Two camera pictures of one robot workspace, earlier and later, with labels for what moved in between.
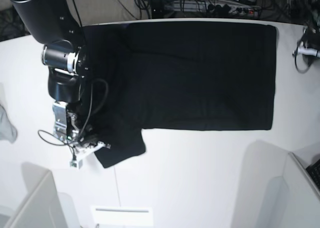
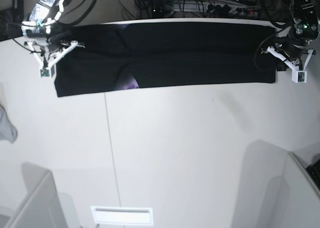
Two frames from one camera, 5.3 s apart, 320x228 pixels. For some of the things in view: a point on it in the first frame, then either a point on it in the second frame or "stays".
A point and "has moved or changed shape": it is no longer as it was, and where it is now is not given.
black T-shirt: [188, 75] has moved or changed shape
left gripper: [79, 144] -> [51, 50]
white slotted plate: [118, 215] stays
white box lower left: [41, 208] stays
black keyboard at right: [314, 170] stays
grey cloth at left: [8, 132] stays
